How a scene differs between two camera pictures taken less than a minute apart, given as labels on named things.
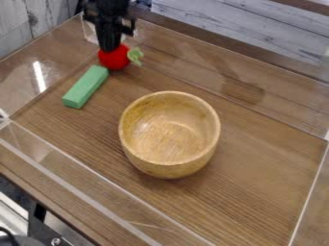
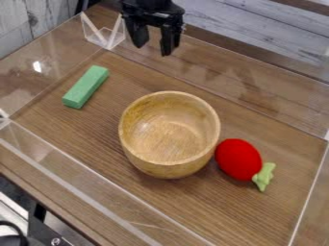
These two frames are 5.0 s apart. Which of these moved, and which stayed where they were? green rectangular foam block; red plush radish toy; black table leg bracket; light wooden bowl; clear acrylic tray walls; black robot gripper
Moved: black robot gripper; red plush radish toy
Stayed: clear acrylic tray walls; green rectangular foam block; black table leg bracket; light wooden bowl
